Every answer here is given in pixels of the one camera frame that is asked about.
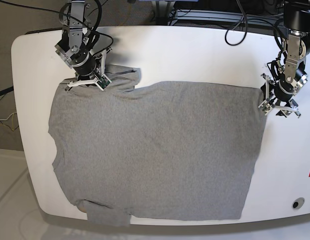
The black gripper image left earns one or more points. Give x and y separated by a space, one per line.
86 67

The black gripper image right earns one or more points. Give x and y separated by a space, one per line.
282 95

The grey T-shirt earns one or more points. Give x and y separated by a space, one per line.
173 150

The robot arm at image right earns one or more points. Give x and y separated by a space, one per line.
296 18

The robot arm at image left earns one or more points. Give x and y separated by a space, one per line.
74 46

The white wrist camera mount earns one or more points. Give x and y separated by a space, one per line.
98 78
270 102

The aluminium extrusion frame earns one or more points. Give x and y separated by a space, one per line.
221 17

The grey table cable grommet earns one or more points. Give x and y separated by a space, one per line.
298 203

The beige table cable grommet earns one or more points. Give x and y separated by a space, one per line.
82 209

